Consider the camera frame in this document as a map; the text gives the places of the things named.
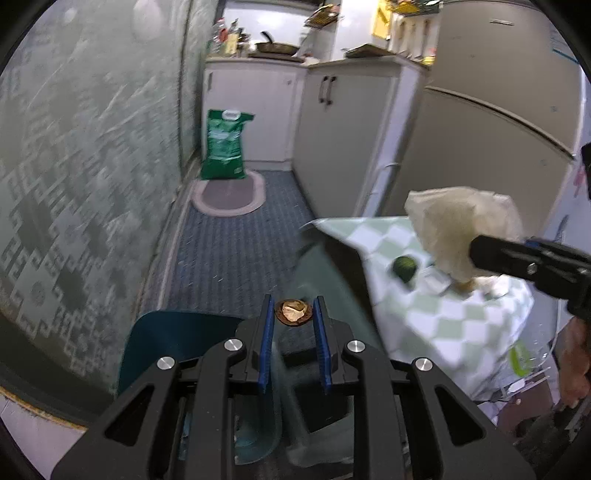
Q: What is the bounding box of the white plastic bag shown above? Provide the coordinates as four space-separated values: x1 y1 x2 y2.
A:
404 185 525 283

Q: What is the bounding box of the black bin with grey liner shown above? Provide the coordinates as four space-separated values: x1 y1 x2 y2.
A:
271 240 385 464

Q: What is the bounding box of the patterned frosted glass door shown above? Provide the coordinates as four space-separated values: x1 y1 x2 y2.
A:
0 0 218 428

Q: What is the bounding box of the teal plastic stool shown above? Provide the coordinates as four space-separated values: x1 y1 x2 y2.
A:
117 311 246 398

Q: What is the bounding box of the group of bottles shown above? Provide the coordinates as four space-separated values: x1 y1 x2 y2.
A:
210 18 251 58

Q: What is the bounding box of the brown walnut shell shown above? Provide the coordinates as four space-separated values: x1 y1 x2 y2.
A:
275 299 315 326

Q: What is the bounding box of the person's right hand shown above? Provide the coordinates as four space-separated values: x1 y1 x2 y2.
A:
556 316 591 409

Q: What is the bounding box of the white cabinet with black handles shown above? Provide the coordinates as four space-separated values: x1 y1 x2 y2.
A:
294 59 428 217

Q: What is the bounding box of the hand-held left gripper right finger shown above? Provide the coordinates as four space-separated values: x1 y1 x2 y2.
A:
312 295 537 480

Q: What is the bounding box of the white corner cabinet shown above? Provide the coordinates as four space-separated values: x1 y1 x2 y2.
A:
202 58 306 168

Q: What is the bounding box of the yellow hanging cloth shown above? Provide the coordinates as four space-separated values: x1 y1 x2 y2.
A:
372 0 394 38

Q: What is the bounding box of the black frying pan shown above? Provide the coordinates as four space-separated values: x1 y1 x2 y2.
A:
255 31 300 54

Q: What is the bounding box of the light green plastic bag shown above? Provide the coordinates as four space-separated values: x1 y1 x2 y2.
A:
509 344 533 377

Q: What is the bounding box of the oval pink floor mat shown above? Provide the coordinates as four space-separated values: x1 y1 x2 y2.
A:
191 170 267 216

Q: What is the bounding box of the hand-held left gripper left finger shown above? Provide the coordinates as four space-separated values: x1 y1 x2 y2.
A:
51 295 278 480

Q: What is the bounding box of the green printed sack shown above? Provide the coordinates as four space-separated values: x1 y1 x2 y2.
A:
200 109 256 181

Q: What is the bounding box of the white refrigerator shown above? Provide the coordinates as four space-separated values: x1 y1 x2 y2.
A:
396 0 583 241

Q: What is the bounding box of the green checkered tablecloth table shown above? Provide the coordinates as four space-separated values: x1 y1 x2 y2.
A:
302 216 535 400

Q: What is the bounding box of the green lime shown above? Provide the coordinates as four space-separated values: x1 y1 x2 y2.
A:
392 257 416 283

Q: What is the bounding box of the wire wall rack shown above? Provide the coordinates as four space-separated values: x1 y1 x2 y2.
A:
304 4 343 29

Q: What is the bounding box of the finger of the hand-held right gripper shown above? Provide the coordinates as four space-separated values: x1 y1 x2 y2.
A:
468 234 591 302

